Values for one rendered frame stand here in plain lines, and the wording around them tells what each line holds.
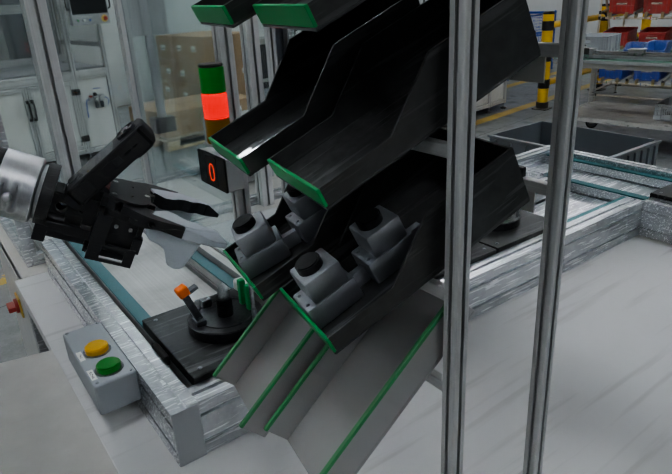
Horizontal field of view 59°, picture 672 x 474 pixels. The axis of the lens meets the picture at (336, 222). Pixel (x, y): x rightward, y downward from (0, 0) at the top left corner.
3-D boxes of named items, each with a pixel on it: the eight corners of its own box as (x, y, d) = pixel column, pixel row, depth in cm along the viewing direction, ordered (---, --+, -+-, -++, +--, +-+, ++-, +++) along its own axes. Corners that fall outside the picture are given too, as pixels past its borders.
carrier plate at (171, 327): (195, 388, 96) (193, 377, 95) (143, 328, 114) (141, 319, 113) (317, 335, 109) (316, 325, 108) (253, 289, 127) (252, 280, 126)
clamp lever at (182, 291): (196, 324, 106) (177, 293, 102) (192, 319, 107) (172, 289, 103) (213, 311, 107) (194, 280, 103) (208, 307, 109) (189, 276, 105)
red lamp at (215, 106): (210, 121, 116) (207, 95, 114) (200, 117, 120) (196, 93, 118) (233, 116, 118) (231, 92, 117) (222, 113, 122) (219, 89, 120)
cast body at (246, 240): (250, 280, 77) (222, 240, 74) (244, 264, 81) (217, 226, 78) (305, 247, 78) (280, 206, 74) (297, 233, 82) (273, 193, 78)
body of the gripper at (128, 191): (136, 243, 77) (35, 218, 72) (157, 183, 74) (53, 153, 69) (136, 271, 70) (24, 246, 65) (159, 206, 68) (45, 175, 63)
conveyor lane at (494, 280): (206, 453, 95) (198, 402, 91) (135, 360, 120) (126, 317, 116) (624, 241, 162) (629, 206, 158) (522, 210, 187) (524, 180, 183)
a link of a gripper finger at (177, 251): (214, 278, 73) (143, 248, 72) (230, 236, 71) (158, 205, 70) (207, 288, 70) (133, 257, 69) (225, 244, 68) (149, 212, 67)
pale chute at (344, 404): (331, 510, 68) (304, 499, 65) (287, 439, 79) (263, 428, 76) (476, 311, 68) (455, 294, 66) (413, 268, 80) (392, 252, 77)
